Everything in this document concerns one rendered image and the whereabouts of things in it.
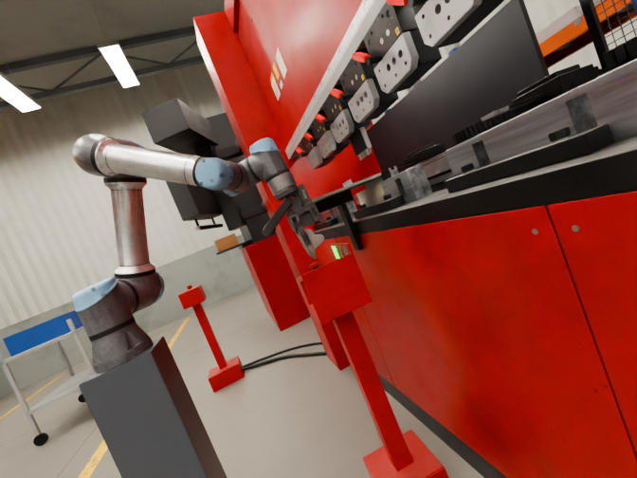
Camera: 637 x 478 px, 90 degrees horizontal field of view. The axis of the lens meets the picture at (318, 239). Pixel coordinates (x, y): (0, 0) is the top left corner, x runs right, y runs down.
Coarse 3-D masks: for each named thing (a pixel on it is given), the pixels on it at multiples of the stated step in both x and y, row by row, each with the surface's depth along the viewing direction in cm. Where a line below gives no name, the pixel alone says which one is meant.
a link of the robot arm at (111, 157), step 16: (80, 144) 82; (96, 144) 81; (112, 144) 82; (80, 160) 82; (96, 160) 80; (112, 160) 81; (128, 160) 80; (144, 160) 79; (160, 160) 78; (176, 160) 78; (192, 160) 78; (208, 160) 74; (224, 160) 77; (144, 176) 82; (160, 176) 80; (176, 176) 79; (192, 176) 78; (208, 176) 75; (224, 176) 75; (240, 176) 83
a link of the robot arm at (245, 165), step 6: (240, 162) 90; (246, 162) 88; (246, 168) 88; (246, 174) 87; (252, 174) 88; (246, 180) 88; (252, 180) 89; (258, 180) 90; (240, 186) 86; (246, 186) 90; (228, 192) 91; (234, 192) 91; (240, 192) 92
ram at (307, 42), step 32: (256, 0) 144; (288, 0) 117; (320, 0) 98; (352, 0) 84; (384, 0) 74; (256, 32) 161; (288, 32) 127; (320, 32) 105; (256, 64) 182; (288, 64) 140; (320, 64) 113; (288, 96) 155; (320, 96) 123; (288, 128) 174
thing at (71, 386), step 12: (72, 324) 294; (0, 348) 280; (36, 348) 285; (60, 348) 363; (0, 360) 278; (84, 360) 295; (72, 372) 365; (84, 372) 359; (12, 384) 279; (72, 384) 319; (48, 396) 307; (60, 396) 288; (24, 408) 281; (36, 408) 283; (36, 432) 282; (36, 444) 282
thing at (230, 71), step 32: (224, 32) 190; (224, 64) 189; (224, 96) 194; (256, 96) 194; (256, 128) 193; (288, 160) 197; (352, 160) 208; (320, 192) 202; (352, 192) 207; (288, 224) 195; (288, 256) 207
